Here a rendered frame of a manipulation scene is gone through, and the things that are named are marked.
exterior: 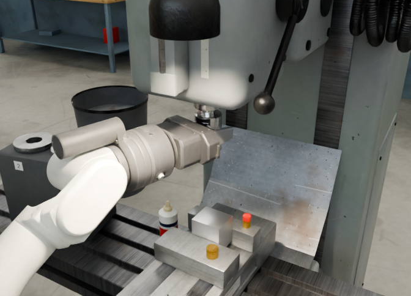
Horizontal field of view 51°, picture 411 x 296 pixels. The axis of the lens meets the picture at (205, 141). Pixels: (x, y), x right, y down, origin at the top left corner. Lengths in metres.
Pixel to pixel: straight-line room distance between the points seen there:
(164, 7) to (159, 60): 0.18
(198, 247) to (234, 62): 0.37
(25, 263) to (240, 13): 0.41
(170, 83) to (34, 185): 0.53
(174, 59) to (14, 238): 0.30
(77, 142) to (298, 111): 0.63
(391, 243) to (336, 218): 1.51
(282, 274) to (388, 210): 2.07
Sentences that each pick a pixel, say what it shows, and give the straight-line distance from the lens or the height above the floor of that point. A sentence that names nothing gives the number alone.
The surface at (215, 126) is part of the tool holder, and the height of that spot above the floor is 1.25.
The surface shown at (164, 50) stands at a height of 1.40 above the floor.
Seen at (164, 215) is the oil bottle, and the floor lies 1.00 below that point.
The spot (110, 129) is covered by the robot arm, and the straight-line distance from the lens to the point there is 0.61.
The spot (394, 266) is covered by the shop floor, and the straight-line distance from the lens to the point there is 2.52.
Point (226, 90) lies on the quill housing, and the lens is 0.60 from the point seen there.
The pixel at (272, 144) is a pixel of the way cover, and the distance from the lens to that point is 1.12.
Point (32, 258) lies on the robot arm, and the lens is 0.59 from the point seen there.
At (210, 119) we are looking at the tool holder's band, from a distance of 0.71.
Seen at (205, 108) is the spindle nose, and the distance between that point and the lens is 0.71.
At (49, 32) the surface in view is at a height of 0.28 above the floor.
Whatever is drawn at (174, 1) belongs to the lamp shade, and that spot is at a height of 1.48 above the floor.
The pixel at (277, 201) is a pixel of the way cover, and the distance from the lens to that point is 1.11.
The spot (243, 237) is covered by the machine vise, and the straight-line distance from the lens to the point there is 0.85.
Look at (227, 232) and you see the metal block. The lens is 0.84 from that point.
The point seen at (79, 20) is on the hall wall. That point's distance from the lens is 6.89.
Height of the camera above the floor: 1.54
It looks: 25 degrees down
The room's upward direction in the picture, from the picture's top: straight up
